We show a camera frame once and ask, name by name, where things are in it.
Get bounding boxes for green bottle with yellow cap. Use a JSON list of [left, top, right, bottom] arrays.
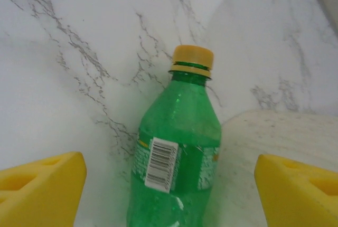
[[126, 44, 222, 227]]

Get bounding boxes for white ribbed plastic bin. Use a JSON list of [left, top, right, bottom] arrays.
[[221, 109, 338, 178]]

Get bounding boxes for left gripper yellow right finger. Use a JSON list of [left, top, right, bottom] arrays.
[[254, 154, 338, 227]]

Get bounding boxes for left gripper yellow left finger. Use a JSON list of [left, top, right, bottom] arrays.
[[0, 151, 88, 227]]

